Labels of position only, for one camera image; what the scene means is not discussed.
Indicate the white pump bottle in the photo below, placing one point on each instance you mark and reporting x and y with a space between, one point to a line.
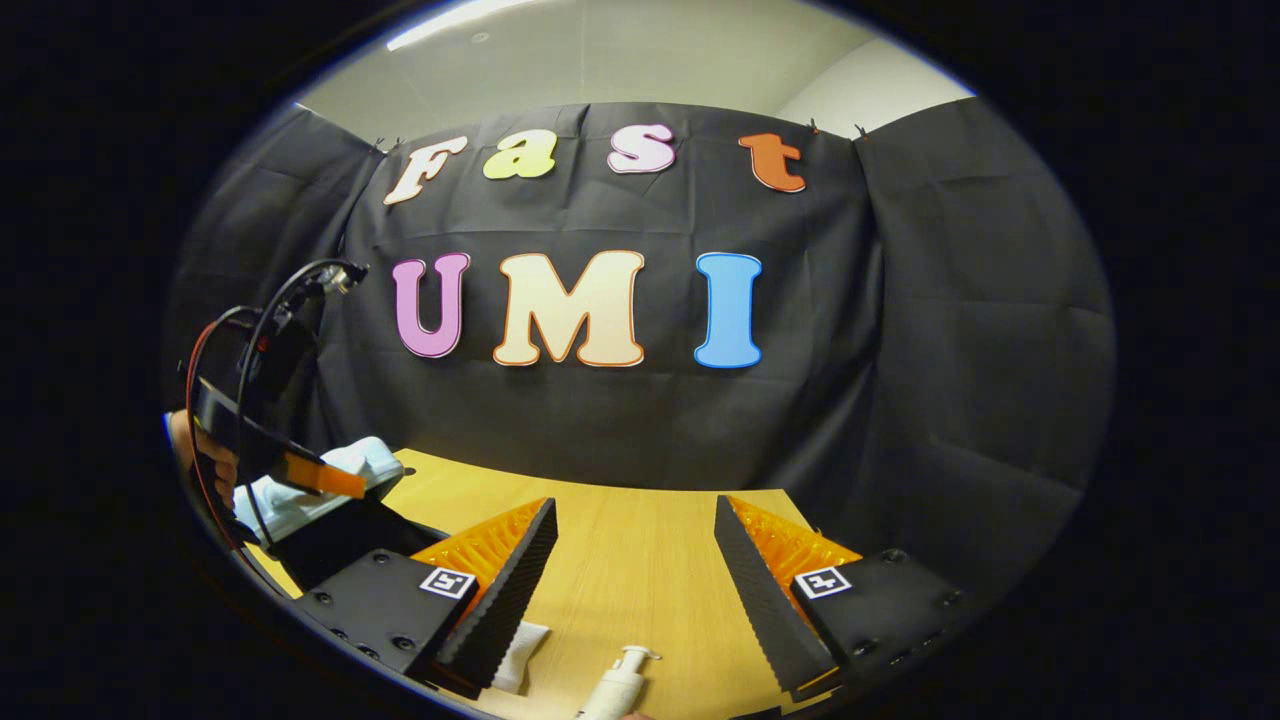
615 690

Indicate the light blue suitcase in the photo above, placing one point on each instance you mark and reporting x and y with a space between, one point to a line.
290 510

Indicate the black backdrop cloth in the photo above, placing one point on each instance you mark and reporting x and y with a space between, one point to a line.
900 350

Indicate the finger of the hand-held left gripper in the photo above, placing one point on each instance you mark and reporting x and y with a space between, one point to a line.
325 478

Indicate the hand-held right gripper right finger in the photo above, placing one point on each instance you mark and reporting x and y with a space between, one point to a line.
765 610

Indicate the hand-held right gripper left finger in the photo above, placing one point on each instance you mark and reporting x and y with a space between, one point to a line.
515 600

